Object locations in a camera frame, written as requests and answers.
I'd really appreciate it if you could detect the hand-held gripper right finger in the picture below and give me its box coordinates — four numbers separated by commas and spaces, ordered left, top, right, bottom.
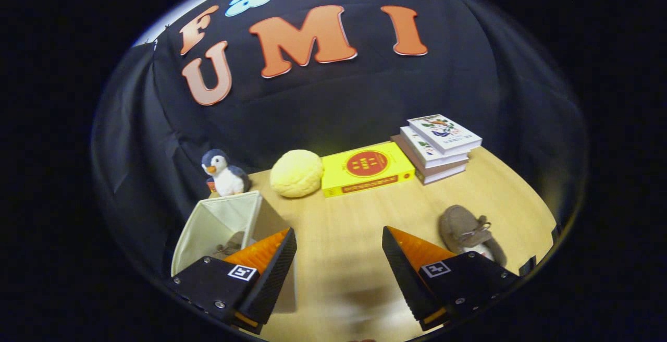
381, 226, 522, 332

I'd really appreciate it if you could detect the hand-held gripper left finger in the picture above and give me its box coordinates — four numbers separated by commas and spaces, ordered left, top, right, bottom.
166, 227, 298, 335

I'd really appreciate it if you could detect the beige fabric storage box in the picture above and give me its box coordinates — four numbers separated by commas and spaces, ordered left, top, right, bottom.
171, 191, 298, 314

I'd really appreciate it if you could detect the yellow bun-shaped plush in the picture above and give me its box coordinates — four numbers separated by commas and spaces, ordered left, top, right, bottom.
269, 150, 324, 198

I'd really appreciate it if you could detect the penguin plush toy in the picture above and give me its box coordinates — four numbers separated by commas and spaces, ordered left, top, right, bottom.
201, 149, 252, 197

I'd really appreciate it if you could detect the yellow book with red circle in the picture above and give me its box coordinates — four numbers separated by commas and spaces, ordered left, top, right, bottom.
320, 141, 416, 198

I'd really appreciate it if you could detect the brown-covered book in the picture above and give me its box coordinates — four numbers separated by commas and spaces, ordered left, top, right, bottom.
391, 135, 468, 185

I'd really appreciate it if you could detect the white book with floral cover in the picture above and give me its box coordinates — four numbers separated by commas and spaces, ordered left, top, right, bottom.
399, 126, 470, 169

